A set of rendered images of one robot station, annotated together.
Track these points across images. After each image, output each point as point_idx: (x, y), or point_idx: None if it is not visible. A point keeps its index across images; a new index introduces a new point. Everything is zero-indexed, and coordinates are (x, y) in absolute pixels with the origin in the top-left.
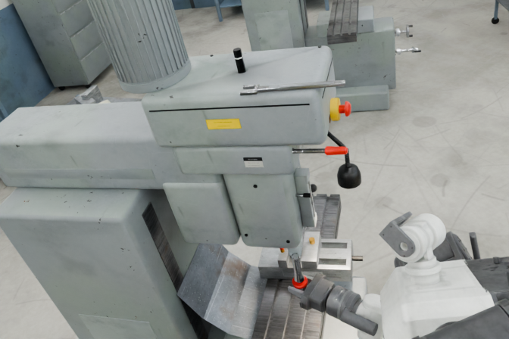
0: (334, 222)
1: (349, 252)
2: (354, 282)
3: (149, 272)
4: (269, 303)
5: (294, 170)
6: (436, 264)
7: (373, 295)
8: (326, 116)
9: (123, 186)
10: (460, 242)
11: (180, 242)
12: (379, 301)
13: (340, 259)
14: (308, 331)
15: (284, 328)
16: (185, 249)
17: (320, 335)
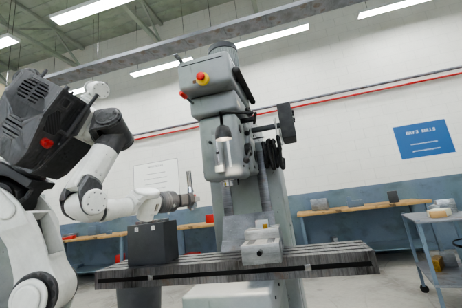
0: (324, 254)
1: (261, 243)
2: (261, 288)
3: (211, 186)
4: (231, 251)
5: (192, 114)
6: (83, 95)
7: (156, 190)
8: (185, 78)
9: None
10: (111, 113)
11: (241, 194)
12: (148, 189)
13: (253, 243)
14: (201, 261)
15: (209, 257)
16: (245, 203)
17: (199, 269)
